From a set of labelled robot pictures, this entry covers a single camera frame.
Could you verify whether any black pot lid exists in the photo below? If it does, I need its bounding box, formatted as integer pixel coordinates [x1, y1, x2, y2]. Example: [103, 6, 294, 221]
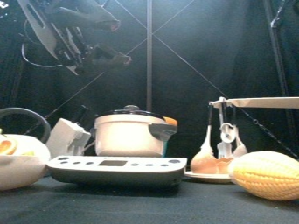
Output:
[103, 104, 166, 119]

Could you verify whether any orange toy piece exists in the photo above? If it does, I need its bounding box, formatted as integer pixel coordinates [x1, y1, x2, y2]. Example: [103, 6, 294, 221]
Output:
[163, 115, 181, 127]

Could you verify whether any white toy cooking pot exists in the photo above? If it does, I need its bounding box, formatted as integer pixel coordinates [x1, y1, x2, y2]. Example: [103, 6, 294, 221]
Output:
[91, 113, 179, 158]

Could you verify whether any white utensil rack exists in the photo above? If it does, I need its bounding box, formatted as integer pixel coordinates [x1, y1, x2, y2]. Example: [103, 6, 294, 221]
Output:
[209, 96, 231, 126]

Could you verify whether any white toy spoon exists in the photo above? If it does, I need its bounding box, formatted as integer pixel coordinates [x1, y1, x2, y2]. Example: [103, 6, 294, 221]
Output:
[199, 104, 215, 160]

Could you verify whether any orange toy fruit slice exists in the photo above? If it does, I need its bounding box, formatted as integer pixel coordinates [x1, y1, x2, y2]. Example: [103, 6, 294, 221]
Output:
[0, 136, 19, 156]

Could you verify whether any white toy slotted ladle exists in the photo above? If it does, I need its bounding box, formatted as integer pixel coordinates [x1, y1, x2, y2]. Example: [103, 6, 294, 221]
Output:
[219, 104, 238, 160]

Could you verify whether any brown toy eggshell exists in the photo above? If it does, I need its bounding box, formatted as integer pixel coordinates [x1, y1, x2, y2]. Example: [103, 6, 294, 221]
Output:
[190, 148, 235, 175]

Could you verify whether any white toy spatula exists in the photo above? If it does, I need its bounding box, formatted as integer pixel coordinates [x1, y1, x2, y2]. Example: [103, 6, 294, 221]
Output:
[231, 106, 249, 159]

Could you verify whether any white small plate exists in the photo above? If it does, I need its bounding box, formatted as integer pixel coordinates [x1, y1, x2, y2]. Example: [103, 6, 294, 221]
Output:
[183, 170, 237, 185]

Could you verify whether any yellow toy corn cob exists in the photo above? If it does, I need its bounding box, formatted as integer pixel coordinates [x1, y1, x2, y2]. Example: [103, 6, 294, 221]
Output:
[229, 150, 299, 201]

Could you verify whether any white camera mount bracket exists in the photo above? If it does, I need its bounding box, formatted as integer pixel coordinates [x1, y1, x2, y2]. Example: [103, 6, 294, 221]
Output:
[16, 0, 62, 60]

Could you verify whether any grey vertical frame pole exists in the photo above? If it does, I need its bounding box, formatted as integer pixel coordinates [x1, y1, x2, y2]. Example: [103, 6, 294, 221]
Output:
[146, 0, 155, 112]

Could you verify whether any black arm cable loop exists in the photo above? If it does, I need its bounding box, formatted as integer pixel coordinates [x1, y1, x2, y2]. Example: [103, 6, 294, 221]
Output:
[20, 40, 64, 69]

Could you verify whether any black toy knife handle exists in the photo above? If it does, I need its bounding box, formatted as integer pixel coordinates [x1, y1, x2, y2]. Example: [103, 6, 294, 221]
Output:
[71, 104, 91, 124]

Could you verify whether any white kettle with black handle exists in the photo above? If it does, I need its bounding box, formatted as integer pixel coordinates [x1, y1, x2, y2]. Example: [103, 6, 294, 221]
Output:
[0, 107, 52, 176]

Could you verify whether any slanted black frame pole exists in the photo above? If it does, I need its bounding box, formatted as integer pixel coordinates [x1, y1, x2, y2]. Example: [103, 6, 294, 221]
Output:
[262, 0, 299, 147]

